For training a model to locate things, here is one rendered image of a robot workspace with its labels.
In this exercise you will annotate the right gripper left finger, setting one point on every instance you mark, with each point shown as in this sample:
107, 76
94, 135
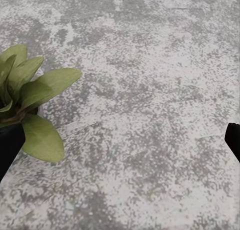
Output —
12, 138

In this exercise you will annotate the pot plant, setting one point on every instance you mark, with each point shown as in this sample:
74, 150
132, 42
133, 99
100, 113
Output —
21, 100

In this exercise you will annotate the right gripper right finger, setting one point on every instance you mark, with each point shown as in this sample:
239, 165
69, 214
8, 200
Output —
232, 138

